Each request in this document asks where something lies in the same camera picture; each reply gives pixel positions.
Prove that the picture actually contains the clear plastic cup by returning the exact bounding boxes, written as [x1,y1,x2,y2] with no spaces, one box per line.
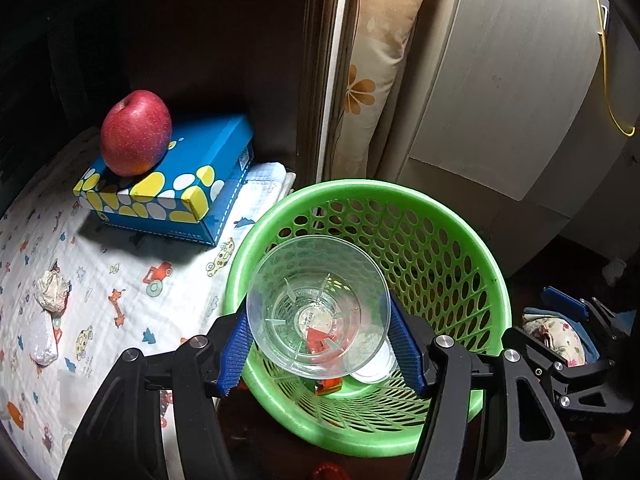
[245,235,390,379]

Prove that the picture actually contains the green plastic trash basket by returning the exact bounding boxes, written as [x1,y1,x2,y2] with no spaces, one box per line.
[222,179,511,457]

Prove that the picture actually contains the patterned paper ball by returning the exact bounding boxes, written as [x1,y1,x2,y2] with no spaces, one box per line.
[35,270,70,314]

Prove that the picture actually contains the white round plastic lid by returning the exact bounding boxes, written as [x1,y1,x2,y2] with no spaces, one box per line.
[350,339,397,385]

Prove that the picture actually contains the orange snack wrapper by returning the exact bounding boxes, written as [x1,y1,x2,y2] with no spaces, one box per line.
[306,327,357,396]

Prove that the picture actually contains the floral cloth on floor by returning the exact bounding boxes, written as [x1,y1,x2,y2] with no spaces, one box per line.
[522,307,600,367]

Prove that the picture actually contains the blue yellow tissue box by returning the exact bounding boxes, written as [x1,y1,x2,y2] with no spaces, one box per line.
[74,116,254,246]

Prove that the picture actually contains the white cartoon print blanket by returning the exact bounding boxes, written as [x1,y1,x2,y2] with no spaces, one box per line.
[1,131,295,479]

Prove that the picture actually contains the red apple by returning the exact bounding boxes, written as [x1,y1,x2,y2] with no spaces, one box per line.
[100,90,172,177]

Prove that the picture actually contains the grey white cabinet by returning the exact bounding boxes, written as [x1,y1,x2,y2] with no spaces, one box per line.
[370,0,639,275]

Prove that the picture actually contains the yellow cable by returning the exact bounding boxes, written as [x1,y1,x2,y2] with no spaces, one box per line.
[589,0,637,139]

